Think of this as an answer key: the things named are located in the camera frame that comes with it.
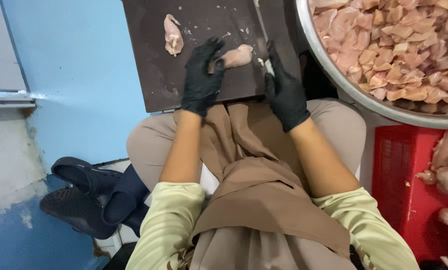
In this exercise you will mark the person's left hand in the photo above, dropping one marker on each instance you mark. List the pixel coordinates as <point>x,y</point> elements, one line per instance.
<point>199,86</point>

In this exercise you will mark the person's right hand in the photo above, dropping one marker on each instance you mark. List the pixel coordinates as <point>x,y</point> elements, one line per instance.
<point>287,97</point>

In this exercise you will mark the raw chicken breast piece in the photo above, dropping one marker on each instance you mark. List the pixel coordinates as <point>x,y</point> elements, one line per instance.
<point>239,56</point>

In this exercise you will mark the steel kitchen knife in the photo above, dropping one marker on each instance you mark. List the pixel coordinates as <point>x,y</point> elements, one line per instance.
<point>262,30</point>

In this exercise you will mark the large steel bowl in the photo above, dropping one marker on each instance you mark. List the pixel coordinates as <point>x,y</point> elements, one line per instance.
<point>314,48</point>

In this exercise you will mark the dark brown cutting board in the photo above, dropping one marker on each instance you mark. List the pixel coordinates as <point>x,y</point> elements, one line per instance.
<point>153,56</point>

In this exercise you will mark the raw chicken piece with fat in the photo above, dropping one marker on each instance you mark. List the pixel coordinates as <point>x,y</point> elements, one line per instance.
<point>173,35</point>

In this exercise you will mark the small chicken scraps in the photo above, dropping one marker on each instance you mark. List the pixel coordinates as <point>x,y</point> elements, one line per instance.
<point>246,30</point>

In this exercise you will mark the beige trousers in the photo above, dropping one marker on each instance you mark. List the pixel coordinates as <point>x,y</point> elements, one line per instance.
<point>149,146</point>

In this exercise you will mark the brown apron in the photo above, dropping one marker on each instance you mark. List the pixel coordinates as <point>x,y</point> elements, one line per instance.
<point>261,187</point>

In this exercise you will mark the white plastic stool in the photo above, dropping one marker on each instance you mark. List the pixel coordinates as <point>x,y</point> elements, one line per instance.
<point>209,180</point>

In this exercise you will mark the pile of cut chicken pieces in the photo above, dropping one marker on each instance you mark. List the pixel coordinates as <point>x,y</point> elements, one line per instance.
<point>396,45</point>

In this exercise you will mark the red plastic crate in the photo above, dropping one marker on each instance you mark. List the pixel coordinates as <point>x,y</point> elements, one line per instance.
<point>400,168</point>

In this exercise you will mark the black clog shoe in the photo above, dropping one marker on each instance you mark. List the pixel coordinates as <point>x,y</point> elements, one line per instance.
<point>74,213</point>
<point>85,176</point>

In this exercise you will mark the light green long-sleeved shirt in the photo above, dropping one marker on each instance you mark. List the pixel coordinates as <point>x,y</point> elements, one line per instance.
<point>164,228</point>

